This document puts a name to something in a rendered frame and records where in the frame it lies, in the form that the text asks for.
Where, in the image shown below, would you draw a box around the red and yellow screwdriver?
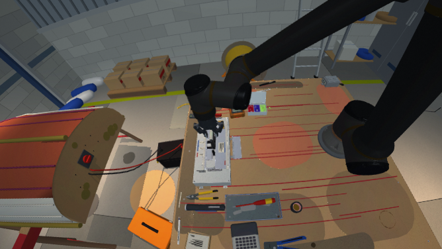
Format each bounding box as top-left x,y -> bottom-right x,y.
235,197 -> 277,209

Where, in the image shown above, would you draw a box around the black cable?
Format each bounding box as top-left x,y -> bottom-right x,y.
87,152 -> 167,175

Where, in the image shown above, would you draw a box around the red drum stand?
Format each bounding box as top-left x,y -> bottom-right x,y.
12,228 -> 43,249

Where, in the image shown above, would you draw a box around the red rotary switch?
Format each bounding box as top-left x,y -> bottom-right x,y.
77,149 -> 95,169

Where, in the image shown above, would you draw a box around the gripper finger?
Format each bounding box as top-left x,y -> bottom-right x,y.
210,121 -> 226,138
193,124 -> 208,139

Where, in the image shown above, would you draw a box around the blue handled wire stripper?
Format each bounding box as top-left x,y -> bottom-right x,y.
264,235 -> 308,249

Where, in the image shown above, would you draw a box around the grey metal ladder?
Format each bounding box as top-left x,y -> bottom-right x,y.
291,0 -> 331,79

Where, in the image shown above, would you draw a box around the orange box with slot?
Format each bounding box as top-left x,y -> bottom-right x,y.
127,206 -> 173,249

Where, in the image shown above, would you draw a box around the wooden pallet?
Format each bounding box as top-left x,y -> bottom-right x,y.
106,62 -> 177,99

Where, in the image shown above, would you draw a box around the yellow cable spool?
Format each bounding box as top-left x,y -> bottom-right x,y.
220,40 -> 269,82

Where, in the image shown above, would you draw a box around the grey junction box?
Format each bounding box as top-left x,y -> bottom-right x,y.
321,75 -> 343,88

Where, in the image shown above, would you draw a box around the black battery box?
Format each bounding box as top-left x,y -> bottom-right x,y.
157,139 -> 185,169

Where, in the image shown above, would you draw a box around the grey roller shutter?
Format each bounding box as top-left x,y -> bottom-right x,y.
15,0 -> 114,28

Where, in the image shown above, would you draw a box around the blue and white coiled conduit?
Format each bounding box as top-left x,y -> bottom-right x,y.
59,76 -> 105,111

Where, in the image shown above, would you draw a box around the grey breaker panel body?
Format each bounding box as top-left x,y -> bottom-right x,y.
192,117 -> 232,189

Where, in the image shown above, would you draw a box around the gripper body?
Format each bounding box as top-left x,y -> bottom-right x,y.
195,117 -> 222,130

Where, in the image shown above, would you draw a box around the white parts organiser box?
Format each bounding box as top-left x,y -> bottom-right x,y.
247,90 -> 269,117

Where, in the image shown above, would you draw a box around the brown flat bundle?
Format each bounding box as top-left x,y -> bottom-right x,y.
375,11 -> 398,24

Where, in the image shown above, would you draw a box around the blue coil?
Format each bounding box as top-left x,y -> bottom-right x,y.
355,47 -> 375,62

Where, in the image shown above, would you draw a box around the grey round base plate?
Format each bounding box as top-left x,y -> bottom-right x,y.
317,123 -> 346,159

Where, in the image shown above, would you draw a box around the brown cardboard box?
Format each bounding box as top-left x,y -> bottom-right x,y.
140,64 -> 168,87
146,54 -> 172,68
112,60 -> 133,73
120,68 -> 144,89
103,71 -> 126,91
128,57 -> 150,70

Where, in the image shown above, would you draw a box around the red cable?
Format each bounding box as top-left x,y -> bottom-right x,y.
89,143 -> 184,173

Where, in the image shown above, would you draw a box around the large orange cable drum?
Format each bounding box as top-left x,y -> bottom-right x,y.
0,106 -> 126,229

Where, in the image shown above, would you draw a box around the grey metal cabinet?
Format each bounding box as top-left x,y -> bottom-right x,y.
367,0 -> 439,85

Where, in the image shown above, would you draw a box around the white printed notepad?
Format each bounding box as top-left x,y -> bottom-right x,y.
185,232 -> 212,249

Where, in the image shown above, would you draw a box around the grey calculator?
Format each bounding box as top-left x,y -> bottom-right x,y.
230,221 -> 261,249

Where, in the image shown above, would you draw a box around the wooden shelf unit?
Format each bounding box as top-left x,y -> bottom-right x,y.
324,0 -> 398,70

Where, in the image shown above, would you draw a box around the grey flat cover plate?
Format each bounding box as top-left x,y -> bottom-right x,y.
230,135 -> 243,160

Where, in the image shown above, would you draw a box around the yellow handled pliers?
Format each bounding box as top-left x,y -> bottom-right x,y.
185,189 -> 220,201

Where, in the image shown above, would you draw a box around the grey tool tray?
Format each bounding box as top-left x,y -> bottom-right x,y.
224,191 -> 283,222

